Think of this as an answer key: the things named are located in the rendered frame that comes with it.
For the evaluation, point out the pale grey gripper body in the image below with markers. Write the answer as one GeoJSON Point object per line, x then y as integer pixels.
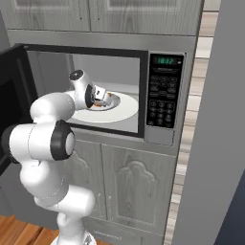
{"type": "Point", "coordinates": [106, 99]}

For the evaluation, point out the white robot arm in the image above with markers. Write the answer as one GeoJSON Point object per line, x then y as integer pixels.
{"type": "Point", "coordinates": [41, 143]}

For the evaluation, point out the orange hotdog bun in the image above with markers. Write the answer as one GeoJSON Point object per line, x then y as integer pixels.
{"type": "Point", "coordinates": [99, 104]}

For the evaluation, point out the white microwave turntable plate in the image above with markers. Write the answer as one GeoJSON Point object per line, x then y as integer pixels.
{"type": "Point", "coordinates": [127, 110]}

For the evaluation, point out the steel and black microwave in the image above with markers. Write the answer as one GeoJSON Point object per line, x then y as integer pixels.
{"type": "Point", "coordinates": [164, 95]}

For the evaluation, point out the black microwave door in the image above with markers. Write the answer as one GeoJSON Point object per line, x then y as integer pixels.
{"type": "Point", "coordinates": [12, 95]}

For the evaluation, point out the grey arched-panel cupboard door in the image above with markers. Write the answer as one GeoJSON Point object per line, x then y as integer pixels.
{"type": "Point", "coordinates": [86, 178]}
{"type": "Point", "coordinates": [140, 188]}

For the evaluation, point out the grey wooden cupboard door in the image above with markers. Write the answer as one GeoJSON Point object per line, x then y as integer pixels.
{"type": "Point", "coordinates": [44, 14]}
{"type": "Point", "coordinates": [143, 16]}

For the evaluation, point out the tall grey fridge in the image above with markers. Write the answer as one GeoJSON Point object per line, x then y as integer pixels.
{"type": "Point", "coordinates": [210, 111]}

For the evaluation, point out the grey wooden drawer front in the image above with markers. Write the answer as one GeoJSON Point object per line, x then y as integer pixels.
{"type": "Point", "coordinates": [134, 234]}

